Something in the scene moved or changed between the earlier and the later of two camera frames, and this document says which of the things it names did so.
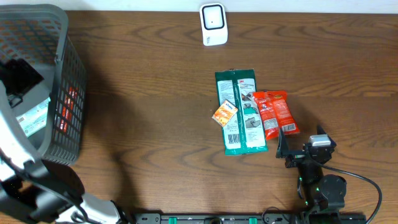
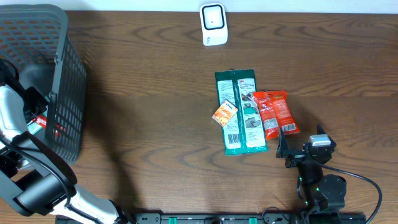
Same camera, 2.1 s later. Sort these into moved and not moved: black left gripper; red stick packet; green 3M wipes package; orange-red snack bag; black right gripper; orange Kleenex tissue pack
Moved: red stick packet; black left gripper
Not moved: orange Kleenex tissue pack; green 3M wipes package; orange-red snack bag; black right gripper
